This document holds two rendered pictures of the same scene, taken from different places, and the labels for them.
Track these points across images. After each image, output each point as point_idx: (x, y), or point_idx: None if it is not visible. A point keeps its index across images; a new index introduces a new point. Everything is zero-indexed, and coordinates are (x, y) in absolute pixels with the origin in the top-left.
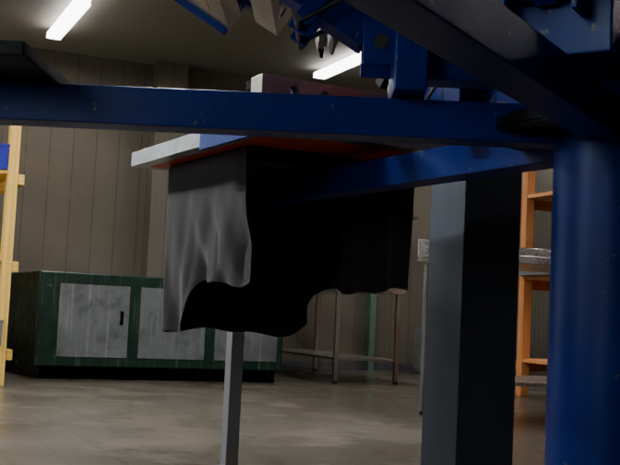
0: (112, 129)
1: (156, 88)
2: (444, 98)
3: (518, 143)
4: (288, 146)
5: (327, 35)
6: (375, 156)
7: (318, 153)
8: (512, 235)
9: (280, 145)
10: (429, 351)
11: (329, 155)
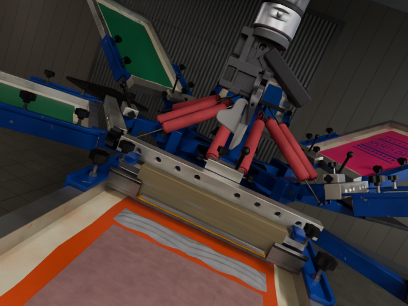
0: (374, 282)
1: (364, 254)
2: (240, 181)
3: None
4: (252, 257)
5: (235, 116)
6: None
7: (213, 247)
8: None
9: (259, 260)
10: None
11: (200, 242)
